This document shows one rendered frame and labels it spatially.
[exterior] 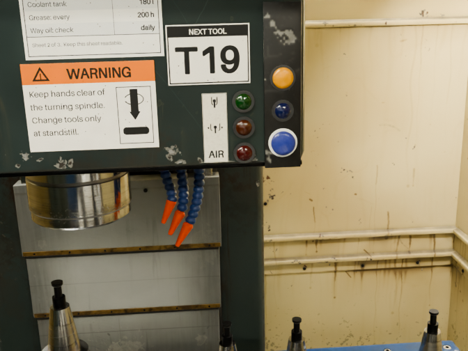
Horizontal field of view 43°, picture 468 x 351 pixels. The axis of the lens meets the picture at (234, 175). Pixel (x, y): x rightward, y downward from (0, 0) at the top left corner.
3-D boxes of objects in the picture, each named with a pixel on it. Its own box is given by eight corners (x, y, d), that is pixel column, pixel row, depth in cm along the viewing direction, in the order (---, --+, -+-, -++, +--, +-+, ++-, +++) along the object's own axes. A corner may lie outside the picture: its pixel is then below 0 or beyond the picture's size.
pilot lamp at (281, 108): (292, 120, 73) (292, 102, 73) (274, 120, 73) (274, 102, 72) (291, 118, 74) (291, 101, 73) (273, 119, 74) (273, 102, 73)
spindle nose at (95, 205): (139, 196, 104) (134, 129, 101) (123, 230, 89) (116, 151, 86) (47, 198, 104) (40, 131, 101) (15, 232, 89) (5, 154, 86)
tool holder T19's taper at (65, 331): (83, 340, 84) (79, 297, 82) (78, 359, 80) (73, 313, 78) (51, 342, 84) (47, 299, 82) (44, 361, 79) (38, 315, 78)
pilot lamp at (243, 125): (253, 136, 73) (253, 118, 73) (235, 137, 73) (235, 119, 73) (253, 135, 74) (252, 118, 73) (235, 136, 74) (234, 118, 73)
